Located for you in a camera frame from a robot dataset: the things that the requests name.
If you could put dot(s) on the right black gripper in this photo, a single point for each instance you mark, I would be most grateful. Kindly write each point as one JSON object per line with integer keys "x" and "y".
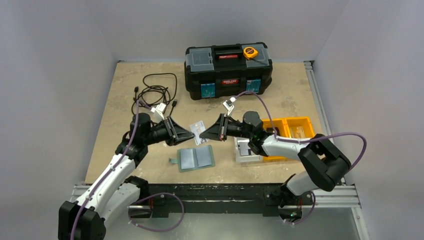
{"x": 224, "y": 127}

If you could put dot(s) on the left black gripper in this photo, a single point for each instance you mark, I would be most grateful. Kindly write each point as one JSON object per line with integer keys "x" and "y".
{"x": 174, "y": 132}

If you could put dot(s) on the white VIP card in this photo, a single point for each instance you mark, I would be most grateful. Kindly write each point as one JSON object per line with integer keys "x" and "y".
{"x": 198, "y": 128}

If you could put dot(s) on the teal card holder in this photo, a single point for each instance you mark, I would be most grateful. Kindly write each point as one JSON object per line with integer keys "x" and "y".
{"x": 191, "y": 159}

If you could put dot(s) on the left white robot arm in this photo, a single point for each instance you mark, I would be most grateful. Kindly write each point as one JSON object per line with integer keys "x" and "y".
{"x": 88, "y": 217}

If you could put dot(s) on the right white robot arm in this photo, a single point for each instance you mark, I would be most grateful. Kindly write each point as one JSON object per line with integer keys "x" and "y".
{"x": 324, "y": 164}

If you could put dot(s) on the cards in white bin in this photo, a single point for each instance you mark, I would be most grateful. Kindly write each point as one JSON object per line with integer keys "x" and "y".
{"x": 244, "y": 149}

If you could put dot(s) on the white plastic bin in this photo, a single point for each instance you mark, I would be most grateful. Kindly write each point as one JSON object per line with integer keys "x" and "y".
{"x": 247, "y": 159}

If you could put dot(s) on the black item in orange bin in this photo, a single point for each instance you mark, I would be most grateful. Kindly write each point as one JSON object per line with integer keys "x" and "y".
{"x": 275, "y": 131}

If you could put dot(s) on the black plastic toolbox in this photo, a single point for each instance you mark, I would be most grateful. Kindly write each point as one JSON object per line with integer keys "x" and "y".
{"x": 222, "y": 70}

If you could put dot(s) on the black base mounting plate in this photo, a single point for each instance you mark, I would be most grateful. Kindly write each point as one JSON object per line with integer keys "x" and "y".
{"x": 266, "y": 199}

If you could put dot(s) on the orange plastic bin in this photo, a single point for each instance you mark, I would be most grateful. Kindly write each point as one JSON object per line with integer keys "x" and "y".
{"x": 292, "y": 127}

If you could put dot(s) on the yellow tape measure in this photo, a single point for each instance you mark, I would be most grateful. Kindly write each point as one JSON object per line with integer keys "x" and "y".
{"x": 250, "y": 52}

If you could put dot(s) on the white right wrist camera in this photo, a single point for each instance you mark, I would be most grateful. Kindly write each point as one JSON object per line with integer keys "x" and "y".
{"x": 229, "y": 106}

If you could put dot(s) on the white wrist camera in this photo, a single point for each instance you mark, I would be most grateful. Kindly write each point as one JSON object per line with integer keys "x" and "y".
{"x": 158, "y": 111}
{"x": 229, "y": 106}

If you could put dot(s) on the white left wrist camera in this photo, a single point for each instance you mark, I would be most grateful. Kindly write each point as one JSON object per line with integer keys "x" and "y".
{"x": 158, "y": 111}

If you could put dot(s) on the aluminium frame rail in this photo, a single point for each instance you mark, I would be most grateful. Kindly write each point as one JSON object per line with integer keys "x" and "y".
{"x": 343, "y": 196}

